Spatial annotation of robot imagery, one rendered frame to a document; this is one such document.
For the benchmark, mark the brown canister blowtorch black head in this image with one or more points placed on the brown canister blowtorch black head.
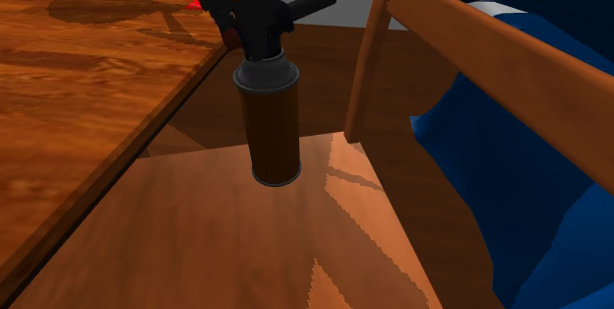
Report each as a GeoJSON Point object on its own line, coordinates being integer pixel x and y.
{"type": "Point", "coordinates": [273, 125]}

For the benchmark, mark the wooden table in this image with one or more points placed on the wooden table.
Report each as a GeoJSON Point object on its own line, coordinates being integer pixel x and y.
{"type": "Point", "coordinates": [81, 82]}

